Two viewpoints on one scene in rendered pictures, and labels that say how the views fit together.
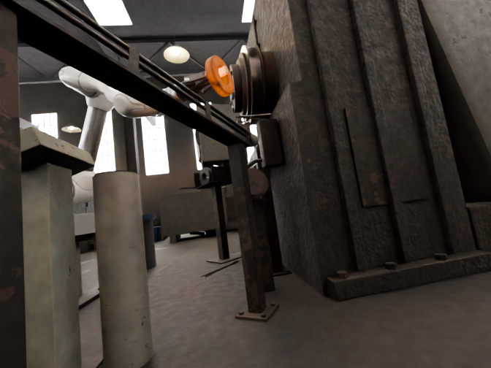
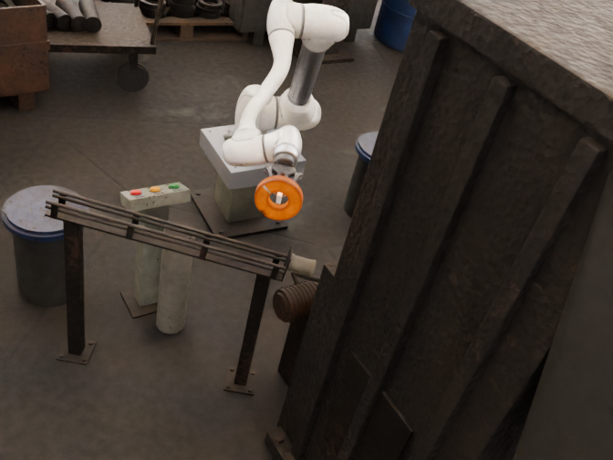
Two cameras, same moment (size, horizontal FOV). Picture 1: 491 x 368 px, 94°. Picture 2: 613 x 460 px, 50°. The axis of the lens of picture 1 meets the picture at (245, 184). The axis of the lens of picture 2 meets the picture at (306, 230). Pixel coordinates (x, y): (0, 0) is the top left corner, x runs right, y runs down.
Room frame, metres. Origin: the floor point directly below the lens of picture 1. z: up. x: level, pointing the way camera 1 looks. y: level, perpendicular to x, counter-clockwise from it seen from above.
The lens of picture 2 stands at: (0.05, -1.46, 2.15)
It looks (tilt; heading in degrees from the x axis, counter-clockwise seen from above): 38 degrees down; 58
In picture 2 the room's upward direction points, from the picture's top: 14 degrees clockwise
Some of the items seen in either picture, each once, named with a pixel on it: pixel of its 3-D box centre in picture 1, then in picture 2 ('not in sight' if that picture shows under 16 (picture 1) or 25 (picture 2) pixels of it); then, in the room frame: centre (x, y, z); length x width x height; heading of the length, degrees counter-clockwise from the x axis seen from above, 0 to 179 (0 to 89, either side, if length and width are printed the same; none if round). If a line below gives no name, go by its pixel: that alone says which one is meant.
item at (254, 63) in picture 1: (250, 88); not in sight; (1.38, -0.11, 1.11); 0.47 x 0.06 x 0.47; 8
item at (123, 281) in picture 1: (123, 263); (174, 279); (0.67, 0.38, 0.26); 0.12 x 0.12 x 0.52
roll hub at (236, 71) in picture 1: (234, 89); not in sight; (1.37, -0.01, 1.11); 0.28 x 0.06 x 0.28; 8
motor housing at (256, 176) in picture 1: (256, 230); (295, 336); (1.03, -0.02, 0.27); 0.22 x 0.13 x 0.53; 8
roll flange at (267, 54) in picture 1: (262, 87); not in sight; (1.39, -0.19, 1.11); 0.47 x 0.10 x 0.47; 8
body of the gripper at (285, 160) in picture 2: (190, 88); (284, 169); (0.94, 0.18, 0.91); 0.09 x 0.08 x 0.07; 63
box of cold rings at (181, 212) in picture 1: (195, 214); not in sight; (4.01, 0.94, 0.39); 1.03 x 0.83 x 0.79; 102
